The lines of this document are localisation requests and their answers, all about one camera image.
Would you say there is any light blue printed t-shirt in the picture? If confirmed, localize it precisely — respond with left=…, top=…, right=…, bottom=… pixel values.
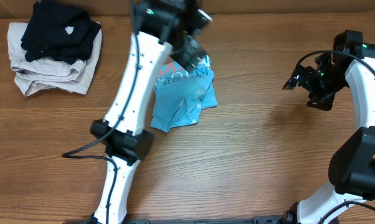
left=151, top=55, right=218, bottom=133

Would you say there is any beige folded garment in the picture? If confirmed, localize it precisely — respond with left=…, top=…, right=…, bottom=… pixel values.
left=7, top=22, right=102, bottom=96

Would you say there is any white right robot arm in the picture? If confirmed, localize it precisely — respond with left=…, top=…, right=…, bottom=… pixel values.
left=274, top=30, right=375, bottom=224

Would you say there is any black folded garment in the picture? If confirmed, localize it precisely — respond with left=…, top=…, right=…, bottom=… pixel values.
left=21, top=1, right=101, bottom=64

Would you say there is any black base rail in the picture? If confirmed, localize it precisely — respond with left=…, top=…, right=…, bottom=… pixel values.
left=62, top=214, right=300, bottom=224

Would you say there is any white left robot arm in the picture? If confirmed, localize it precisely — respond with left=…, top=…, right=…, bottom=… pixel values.
left=88, top=0, right=212, bottom=224

